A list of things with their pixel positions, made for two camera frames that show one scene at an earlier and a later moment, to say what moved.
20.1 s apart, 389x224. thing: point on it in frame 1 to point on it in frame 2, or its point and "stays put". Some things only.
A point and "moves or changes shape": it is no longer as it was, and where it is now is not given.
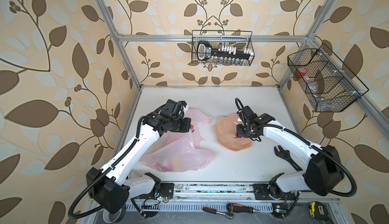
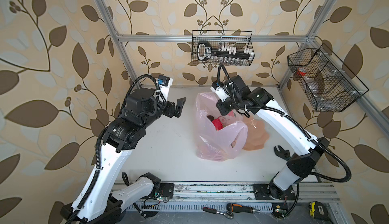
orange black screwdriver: (237, 208) stays put
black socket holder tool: (205, 51) stays put
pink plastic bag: (175, 151) to (212, 144)
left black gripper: (187, 125) to (168, 111)
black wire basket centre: (224, 47) stays put
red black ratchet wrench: (229, 215) stays put
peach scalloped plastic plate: (225, 129) moves or changes shape
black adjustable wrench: (285, 154) stays put
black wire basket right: (329, 84) stays put
